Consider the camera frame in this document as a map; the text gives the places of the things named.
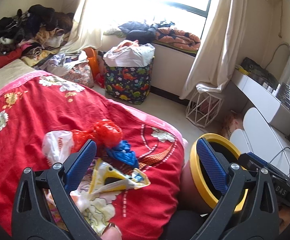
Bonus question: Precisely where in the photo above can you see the red plastic bag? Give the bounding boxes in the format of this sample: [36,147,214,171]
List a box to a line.
[71,119,123,153]

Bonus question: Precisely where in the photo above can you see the blue plastic bag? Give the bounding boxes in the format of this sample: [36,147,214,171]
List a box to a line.
[106,140,139,168]

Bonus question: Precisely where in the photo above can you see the floral fabric bag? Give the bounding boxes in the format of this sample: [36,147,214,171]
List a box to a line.
[62,62,94,88]

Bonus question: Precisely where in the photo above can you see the cream curtain right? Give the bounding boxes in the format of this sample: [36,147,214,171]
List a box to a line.
[180,0,248,99]

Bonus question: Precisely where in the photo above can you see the yellow white snack wrapper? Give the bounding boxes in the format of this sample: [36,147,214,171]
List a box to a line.
[76,158,151,197]

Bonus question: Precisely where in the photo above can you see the white wire side table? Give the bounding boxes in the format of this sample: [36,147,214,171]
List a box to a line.
[185,90,225,128]

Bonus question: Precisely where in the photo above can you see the orange bag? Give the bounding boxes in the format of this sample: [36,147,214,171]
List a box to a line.
[84,47,100,80]

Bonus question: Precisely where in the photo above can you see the cardboard box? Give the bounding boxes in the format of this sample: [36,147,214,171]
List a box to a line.
[219,111,243,139]

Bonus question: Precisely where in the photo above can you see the yellow rim trash can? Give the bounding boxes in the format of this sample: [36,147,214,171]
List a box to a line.
[179,133,241,215]

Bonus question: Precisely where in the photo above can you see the white chair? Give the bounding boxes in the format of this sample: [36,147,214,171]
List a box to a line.
[230,107,290,175]

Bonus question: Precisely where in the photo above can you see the dark blue clothes on sill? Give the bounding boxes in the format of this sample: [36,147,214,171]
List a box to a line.
[118,21,175,44]

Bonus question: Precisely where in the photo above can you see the cream curtain left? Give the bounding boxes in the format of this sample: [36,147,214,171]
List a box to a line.
[60,0,114,53]

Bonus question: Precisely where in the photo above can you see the white plastic bag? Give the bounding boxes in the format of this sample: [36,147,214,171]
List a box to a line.
[42,130,74,166]

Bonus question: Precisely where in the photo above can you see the white vanity desk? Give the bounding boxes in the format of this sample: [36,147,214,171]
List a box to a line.
[231,70,290,136]

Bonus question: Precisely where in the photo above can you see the white bag in basket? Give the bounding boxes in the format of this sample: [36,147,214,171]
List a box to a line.
[103,40,155,67]

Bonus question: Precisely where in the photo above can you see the red floral blanket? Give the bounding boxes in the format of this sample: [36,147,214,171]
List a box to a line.
[0,74,184,239]

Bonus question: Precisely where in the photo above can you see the dinosaur print laundry basket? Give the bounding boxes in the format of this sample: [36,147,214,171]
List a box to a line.
[104,58,154,105]

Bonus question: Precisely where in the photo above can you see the pile of dark clothes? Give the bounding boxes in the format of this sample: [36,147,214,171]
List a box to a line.
[0,4,74,47]

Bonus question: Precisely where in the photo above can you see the cream curtain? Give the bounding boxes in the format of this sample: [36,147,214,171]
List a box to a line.
[180,0,248,99]
[60,0,114,53]

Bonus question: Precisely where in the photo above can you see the orange patterned blanket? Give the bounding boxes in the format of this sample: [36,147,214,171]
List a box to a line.
[155,27,201,51]

